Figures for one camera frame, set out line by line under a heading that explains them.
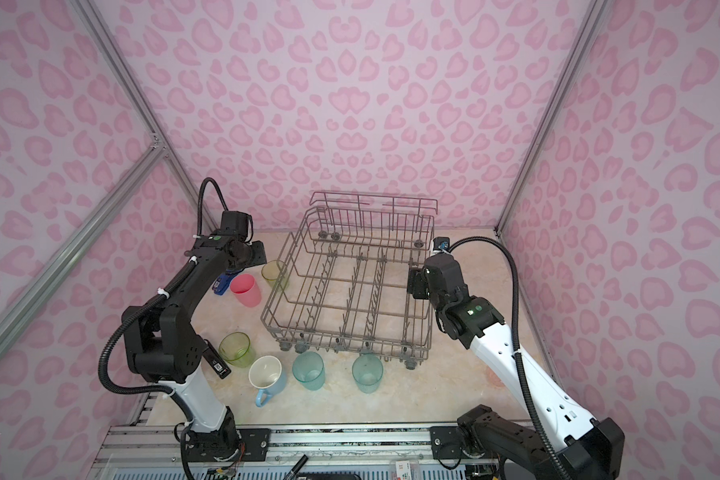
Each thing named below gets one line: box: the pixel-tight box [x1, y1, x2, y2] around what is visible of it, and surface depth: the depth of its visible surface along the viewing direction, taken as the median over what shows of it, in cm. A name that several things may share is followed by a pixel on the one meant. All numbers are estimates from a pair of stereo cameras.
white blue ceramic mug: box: [248, 355, 287, 408], surface depth 79 cm
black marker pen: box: [284, 454, 309, 480], surface depth 71 cm
